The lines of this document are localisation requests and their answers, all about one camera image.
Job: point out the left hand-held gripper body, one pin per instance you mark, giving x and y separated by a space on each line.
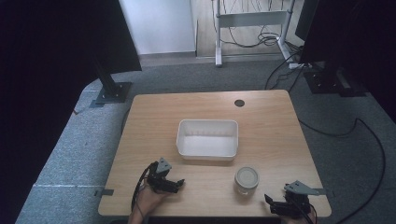
157 180

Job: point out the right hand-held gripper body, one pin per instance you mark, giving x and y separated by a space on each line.
299 200

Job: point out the glass jar with white lid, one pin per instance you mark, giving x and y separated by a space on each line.
246 179

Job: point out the white plastic bin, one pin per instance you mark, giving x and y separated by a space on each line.
207 146

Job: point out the person's right hand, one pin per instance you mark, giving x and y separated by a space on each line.
300 220

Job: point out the person's left hand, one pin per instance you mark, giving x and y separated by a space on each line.
149 200

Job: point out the dark round table grommet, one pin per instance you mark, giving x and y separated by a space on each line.
239 103

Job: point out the black stand with wide base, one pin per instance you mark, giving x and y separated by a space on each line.
330 81

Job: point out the white power strip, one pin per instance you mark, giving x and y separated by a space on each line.
297 65

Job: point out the black curtain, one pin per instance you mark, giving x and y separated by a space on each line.
46 77
358 37

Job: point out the grey table edge bracket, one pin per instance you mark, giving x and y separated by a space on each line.
325 192
104 192

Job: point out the black stand with base plate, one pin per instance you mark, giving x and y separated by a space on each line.
110 87

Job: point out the white metal desk frame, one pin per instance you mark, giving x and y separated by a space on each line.
252 18

